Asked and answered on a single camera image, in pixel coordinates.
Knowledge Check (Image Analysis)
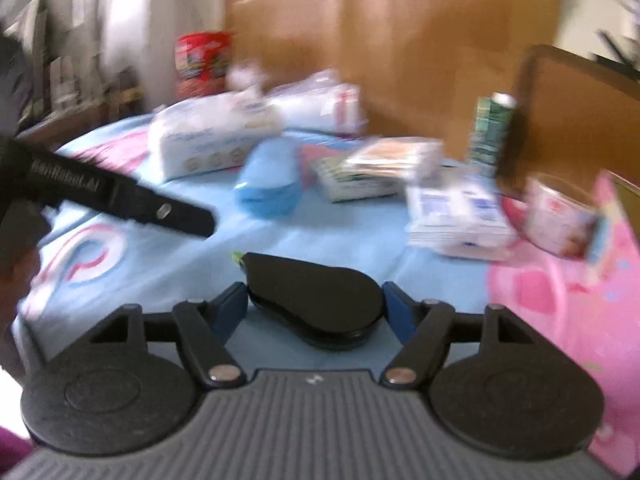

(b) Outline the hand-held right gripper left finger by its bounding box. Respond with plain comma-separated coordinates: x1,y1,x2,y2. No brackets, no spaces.
89,282,249,391

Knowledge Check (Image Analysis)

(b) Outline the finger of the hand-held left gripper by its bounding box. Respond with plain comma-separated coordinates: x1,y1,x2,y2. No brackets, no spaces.
107,175,217,239

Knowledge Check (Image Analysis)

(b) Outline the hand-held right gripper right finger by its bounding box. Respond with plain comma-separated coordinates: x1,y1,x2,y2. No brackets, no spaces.
381,281,540,390

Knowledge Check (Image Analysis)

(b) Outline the black oval case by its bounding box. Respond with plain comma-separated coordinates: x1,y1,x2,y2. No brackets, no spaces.
241,252,387,351

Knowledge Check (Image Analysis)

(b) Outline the blue oval case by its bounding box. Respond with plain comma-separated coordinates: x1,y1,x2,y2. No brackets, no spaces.
234,137,304,219

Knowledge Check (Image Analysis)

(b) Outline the white and blue wipes packet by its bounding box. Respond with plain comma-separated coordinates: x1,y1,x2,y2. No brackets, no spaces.
405,170,517,262

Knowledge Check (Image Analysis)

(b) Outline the pink tin box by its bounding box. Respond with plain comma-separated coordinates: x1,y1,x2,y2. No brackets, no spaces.
587,169,640,281

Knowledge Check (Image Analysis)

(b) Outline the printed cartoon bed sheet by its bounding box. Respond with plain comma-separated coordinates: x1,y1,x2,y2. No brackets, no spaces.
11,110,640,480

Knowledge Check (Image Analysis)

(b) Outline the large white tissue pack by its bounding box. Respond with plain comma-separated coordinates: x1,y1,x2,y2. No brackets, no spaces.
147,60,286,182

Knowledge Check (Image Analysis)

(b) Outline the cluttered shelf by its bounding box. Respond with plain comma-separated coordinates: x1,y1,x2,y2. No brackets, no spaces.
7,0,151,133

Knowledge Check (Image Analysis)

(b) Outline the green and white tissue packet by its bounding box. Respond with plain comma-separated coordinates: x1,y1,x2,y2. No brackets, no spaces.
309,136,445,204

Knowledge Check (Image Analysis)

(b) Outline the red snack box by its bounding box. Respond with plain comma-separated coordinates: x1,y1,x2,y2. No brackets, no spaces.
174,31,234,102

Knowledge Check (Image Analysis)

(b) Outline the white plastic bag bundle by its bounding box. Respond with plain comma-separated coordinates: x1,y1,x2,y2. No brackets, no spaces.
265,69,362,136

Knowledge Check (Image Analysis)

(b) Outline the pink label can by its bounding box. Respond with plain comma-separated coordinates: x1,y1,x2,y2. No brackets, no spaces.
521,172,601,261

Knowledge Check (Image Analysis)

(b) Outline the white curtain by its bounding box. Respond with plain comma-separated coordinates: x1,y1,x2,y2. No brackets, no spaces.
47,0,227,111

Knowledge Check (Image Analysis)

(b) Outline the green drink carton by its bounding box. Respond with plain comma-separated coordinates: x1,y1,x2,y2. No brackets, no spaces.
466,92,517,179

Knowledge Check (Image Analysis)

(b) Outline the purple cloth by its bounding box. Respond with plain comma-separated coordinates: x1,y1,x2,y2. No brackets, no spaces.
0,425,32,468

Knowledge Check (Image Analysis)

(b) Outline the brown woven tray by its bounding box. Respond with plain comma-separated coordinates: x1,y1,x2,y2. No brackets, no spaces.
497,44,640,213

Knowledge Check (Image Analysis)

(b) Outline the brown cardboard sheet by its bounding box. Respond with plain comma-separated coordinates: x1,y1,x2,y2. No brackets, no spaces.
224,0,562,163

